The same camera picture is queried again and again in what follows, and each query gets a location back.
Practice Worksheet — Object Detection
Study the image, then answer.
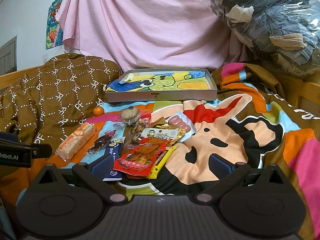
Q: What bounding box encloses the colourful cartoon bedspread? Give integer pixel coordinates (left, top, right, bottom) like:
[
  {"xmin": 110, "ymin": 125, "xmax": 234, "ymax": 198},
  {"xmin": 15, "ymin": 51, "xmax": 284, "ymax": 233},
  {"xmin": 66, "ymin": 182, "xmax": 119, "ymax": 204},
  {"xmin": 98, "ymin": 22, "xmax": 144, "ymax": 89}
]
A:
[{"xmin": 0, "ymin": 62, "xmax": 320, "ymax": 240}]

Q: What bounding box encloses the frog drawing paper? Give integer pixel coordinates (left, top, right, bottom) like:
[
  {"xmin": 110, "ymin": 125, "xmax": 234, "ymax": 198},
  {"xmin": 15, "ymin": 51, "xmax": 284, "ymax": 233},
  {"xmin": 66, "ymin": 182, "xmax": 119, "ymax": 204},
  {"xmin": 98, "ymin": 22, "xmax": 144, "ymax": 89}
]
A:
[{"xmin": 103, "ymin": 71, "xmax": 210, "ymax": 92}]

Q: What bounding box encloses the pink sausage white packet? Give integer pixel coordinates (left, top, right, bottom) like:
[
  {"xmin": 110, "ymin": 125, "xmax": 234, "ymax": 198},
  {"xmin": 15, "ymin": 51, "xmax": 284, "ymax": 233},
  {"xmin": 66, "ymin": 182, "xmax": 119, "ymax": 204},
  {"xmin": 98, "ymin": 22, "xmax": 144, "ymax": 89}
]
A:
[{"xmin": 167, "ymin": 112, "xmax": 196, "ymax": 143}]

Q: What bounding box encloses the white wall socket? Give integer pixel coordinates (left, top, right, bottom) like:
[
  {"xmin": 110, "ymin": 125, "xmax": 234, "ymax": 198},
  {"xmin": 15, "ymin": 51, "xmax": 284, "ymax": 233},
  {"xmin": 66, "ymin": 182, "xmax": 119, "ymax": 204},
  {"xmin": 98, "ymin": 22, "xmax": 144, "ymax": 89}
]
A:
[{"xmin": 42, "ymin": 54, "xmax": 48, "ymax": 64}]

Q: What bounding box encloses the blue stick snack packet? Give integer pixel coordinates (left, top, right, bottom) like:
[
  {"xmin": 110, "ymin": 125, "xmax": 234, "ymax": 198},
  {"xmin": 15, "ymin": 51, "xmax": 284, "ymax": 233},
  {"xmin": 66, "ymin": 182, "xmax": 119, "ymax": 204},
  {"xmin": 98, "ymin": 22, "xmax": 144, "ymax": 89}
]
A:
[{"xmin": 103, "ymin": 137, "xmax": 125, "ymax": 181}]

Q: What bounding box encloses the brown PF patterned quilt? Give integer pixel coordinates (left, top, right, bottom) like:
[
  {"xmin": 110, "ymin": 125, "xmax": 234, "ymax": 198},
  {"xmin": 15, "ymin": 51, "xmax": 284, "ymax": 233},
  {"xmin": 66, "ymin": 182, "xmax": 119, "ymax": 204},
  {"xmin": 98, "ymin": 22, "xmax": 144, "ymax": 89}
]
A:
[{"xmin": 1, "ymin": 54, "xmax": 123, "ymax": 149}]

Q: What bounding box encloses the yellow green snack packet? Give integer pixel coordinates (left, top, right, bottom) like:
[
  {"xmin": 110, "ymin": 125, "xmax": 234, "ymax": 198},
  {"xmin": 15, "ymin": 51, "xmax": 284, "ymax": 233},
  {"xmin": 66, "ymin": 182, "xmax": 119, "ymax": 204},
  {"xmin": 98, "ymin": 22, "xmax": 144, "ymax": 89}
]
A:
[{"xmin": 147, "ymin": 146, "xmax": 176, "ymax": 179}]

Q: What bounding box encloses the red spicy strip packet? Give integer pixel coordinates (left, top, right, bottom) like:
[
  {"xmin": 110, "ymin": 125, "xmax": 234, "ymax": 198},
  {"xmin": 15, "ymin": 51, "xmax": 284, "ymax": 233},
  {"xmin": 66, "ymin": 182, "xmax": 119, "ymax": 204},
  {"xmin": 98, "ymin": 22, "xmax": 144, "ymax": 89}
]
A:
[{"xmin": 113, "ymin": 137, "xmax": 170, "ymax": 176}]

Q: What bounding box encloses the dark candy clear wrapper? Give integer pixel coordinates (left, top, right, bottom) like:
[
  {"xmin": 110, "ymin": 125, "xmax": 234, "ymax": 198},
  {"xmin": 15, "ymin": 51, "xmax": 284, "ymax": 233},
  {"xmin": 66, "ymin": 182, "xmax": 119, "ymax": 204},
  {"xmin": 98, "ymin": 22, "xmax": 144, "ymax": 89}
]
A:
[{"xmin": 87, "ymin": 130, "xmax": 116, "ymax": 154}]

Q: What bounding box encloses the clear bag of clothes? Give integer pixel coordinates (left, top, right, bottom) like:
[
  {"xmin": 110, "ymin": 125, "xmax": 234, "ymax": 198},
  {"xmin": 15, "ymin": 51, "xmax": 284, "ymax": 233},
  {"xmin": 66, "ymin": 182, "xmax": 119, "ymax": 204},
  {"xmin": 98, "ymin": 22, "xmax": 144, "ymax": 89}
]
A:
[{"xmin": 211, "ymin": 0, "xmax": 319, "ymax": 77}]

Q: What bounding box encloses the orange white wafer snack bar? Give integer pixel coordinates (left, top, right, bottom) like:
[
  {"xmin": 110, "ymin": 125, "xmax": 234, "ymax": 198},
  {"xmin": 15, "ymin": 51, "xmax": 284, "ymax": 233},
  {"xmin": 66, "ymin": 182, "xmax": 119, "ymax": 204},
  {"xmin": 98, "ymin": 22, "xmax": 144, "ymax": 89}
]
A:
[{"xmin": 55, "ymin": 122, "xmax": 95, "ymax": 161}]

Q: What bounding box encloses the grey door frame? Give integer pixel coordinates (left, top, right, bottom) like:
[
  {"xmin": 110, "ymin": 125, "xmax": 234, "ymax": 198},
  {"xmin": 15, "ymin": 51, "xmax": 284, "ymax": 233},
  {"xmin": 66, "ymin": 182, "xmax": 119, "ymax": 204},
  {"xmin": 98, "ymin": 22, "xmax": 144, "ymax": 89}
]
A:
[{"xmin": 0, "ymin": 36, "xmax": 17, "ymax": 75}]

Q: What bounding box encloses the nut snack red-top bag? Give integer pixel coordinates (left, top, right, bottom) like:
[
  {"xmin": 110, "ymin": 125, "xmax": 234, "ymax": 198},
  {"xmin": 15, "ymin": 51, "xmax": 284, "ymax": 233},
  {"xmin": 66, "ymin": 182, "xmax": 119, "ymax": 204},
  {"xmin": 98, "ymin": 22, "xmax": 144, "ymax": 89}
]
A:
[{"xmin": 125, "ymin": 113, "xmax": 151, "ymax": 150}]

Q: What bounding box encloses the colourful wall poster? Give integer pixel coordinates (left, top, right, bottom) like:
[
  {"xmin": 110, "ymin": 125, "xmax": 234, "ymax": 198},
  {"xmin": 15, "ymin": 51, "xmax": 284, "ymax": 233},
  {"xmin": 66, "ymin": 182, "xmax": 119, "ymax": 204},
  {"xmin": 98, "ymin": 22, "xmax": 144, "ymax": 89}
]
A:
[{"xmin": 46, "ymin": 0, "xmax": 63, "ymax": 50}]

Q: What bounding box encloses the round cake clear wrapper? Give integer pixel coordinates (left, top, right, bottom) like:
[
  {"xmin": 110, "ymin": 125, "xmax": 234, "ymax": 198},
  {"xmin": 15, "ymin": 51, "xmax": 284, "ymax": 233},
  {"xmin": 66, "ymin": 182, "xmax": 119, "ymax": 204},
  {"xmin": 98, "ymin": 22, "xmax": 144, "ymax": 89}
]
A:
[{"xmin": 113, "ymin": 106, "xmax": 141, "ymax": 129}]

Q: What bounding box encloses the small orange tangerine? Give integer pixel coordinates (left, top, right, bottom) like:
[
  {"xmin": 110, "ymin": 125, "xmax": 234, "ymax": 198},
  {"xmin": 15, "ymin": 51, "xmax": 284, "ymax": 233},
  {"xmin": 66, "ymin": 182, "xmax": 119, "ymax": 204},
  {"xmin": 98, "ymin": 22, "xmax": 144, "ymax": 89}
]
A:
[{"xmin": 93, "ymin": 106, "xmax": 105, "ymax": 116}]

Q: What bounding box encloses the pink hanging sheet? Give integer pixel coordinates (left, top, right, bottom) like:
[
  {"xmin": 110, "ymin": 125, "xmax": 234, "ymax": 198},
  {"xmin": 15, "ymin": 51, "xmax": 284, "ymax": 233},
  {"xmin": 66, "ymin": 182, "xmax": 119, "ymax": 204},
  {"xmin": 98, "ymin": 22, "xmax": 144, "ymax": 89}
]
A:
[{"xmin": 56, "ymin": 0, "xmax": 248, "ymax": 71}]

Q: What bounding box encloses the grey shallow box tray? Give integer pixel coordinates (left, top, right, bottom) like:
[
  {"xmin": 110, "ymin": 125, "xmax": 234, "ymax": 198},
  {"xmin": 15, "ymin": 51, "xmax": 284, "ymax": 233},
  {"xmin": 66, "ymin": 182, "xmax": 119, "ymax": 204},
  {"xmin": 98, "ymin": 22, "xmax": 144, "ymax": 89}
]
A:
[{"xmin": 105, "ymin": 67, "xmax": 217, "ymax": 102}]

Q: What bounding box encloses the golden brown snack packet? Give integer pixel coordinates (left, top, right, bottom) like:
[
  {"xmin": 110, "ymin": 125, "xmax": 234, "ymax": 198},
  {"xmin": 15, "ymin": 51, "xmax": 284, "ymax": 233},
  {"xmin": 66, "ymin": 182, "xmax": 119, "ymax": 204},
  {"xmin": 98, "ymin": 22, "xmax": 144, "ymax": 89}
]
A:
[{"xmin": 141, "ymin": 117, "xmax": 186, "ymax": 146}]

